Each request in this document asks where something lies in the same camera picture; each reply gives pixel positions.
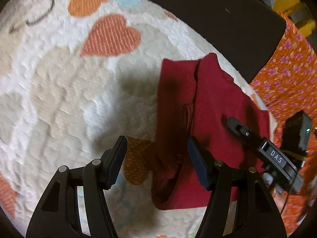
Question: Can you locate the dark red fleece garment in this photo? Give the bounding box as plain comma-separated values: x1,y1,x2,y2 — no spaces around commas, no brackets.
148,53,270,210

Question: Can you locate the orange floral fabric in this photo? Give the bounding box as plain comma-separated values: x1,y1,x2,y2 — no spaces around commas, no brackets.
250,14,316,234

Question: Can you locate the black cushion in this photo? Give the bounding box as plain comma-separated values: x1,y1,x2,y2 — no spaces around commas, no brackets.
106,0,287,84

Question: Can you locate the patchwork quilted bed cover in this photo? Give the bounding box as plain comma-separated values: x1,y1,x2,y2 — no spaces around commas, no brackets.
1,0,265,235

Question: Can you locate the black camera box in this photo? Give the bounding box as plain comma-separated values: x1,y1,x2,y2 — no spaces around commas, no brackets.
281,110,312,158

